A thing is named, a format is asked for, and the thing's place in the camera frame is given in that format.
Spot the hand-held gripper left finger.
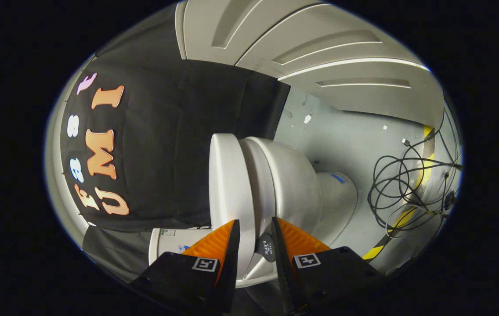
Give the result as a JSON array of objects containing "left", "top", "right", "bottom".
[{"left": 129, "top": 219, "right": 241, "bottom": 314}]

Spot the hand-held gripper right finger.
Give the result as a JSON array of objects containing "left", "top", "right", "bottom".
[{"left": 271, "top": 216, "right": 386, "bottom": 314}]

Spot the white toilet lid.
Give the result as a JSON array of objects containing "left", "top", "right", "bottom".
[{"left": 209, "top": 133, "right": 277, "bottom": 281}]

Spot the white toilet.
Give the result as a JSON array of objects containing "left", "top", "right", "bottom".
[{"left": 148, "top": 136, "right": 359, "bottom": 314}]

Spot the white toilet seat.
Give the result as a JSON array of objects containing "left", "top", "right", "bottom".
[{"left": 237, "top": 136, "right": 278, "bottom": 281}]

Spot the yellow black hazard tape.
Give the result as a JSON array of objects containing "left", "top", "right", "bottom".
[{"left": 362, "top": 125, "right": 435, "bottom": 260}]

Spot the black backdrop cloth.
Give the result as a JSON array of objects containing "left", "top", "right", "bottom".
[{"left": 58, "top": 4, "right": 292, "bottom": 281}]

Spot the white drawer cabinet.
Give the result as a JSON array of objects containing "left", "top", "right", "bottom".
[{"left": 175, "top": 0, "right": 445, "bottom": 128}]

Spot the black cable bundle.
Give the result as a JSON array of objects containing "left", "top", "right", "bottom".
[{"left": 367, "top": 110, "right": 463, "bottom": 233}]

